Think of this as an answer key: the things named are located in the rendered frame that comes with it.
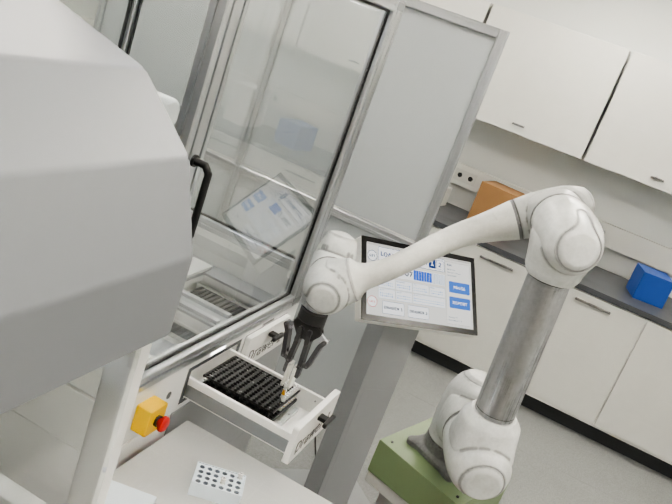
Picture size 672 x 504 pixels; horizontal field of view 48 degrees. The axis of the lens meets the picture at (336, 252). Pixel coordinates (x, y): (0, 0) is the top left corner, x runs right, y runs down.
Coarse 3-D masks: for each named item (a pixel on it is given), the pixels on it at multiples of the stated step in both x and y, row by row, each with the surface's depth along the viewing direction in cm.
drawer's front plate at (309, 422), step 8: (336, 392) 212; (328, 400) 206; (336, 400) 214; (320, 408) 201; (328, 408) 208; (312, 416) 196; (304, 424) 191; (312, 424) 198; (320, 424) 208; (296, 432) 188; (304, 432) 193; (296, 440) 189; (304, 440) 197; (288, 448) 190; (288, 456) 190
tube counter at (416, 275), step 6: (414, 270) 278; (408, 276) 276; (414, 276) 277; (420, 276) 279; (426, 276) 280; (432, 276) 281; (438, 276) 283; (444, 276) 284; (426, 282) 279; (432, 282) 281; (438, 282) 282; (444, 282) 284
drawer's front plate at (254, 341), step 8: (280, 320) 245; (264, 328) 235; (272, 328) 239; (280, 328) 247; (248, 336) 226; (256, 336) 228; (264, 336) 235; (248, 344) 226; (256, 344) 232; (264, 344) 239; (248, 352) 228; (256, 352) 235; (264, 352) 242
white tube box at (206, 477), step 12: (204, 468) 182; (216, 468) 184; (192, 480) 176; (204, 480) 178; (216, 480) 180; (228, 480) 181; (240, 480) 183; (192, 492) 177; (204, 492) 177; (216, 492) 177; (228, 492) 177; (240, 492) 179
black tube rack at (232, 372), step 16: (224, 368) 209; (240, 368) 213; (256, 368) 216; (208, 384) 203; (224, 384) 202; (240, 384) 204; (256, 384) 207; (272, 384) 210; (240, 400) 202; (256, 400) 199; (272, 400) 202; (272, 416) 200
